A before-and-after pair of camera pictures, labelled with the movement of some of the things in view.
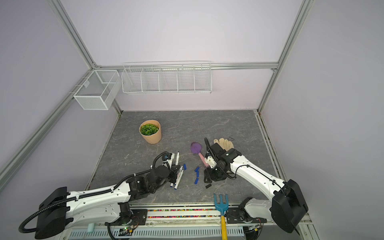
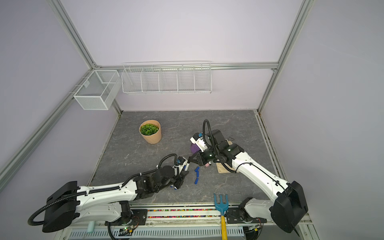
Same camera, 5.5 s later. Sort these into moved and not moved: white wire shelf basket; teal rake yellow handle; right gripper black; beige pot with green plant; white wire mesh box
Moved: right gripper black
Not moved: teal rake yellow handle; white wire shelf basket; beige pot with green plant; white wire mesh box
